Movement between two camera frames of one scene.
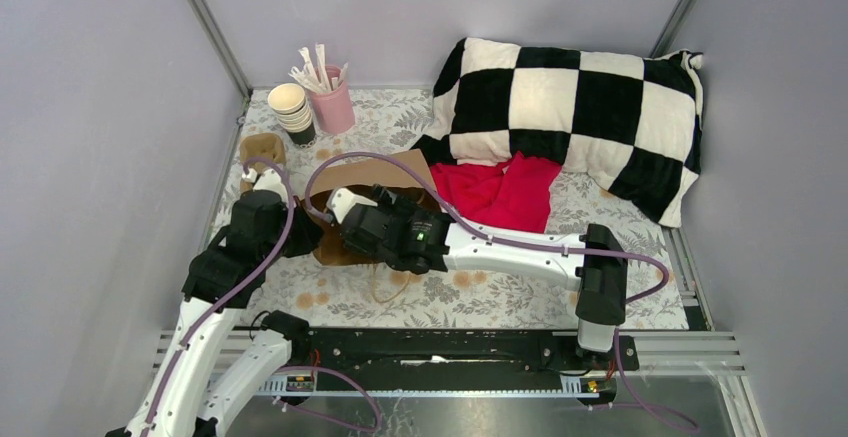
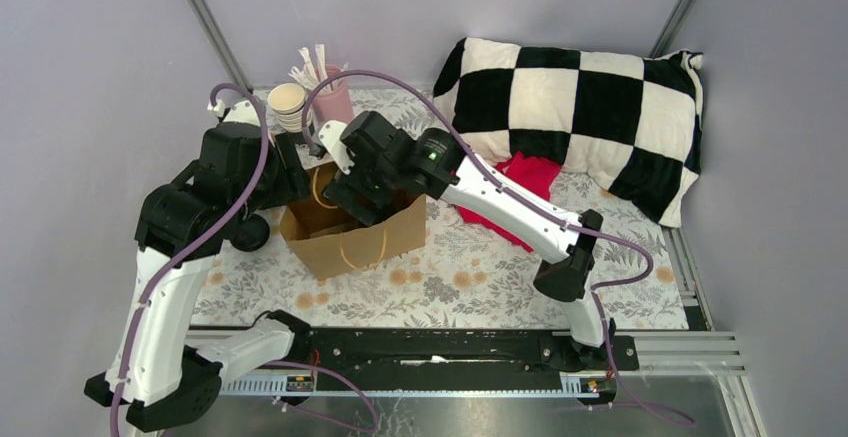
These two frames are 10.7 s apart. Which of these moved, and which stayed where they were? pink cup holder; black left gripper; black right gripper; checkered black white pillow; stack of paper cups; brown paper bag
Moved: black right gripper; brown paper bag; black left gripper
Stayed: stack of paper cups; checkered black white pillow; pink cup holder
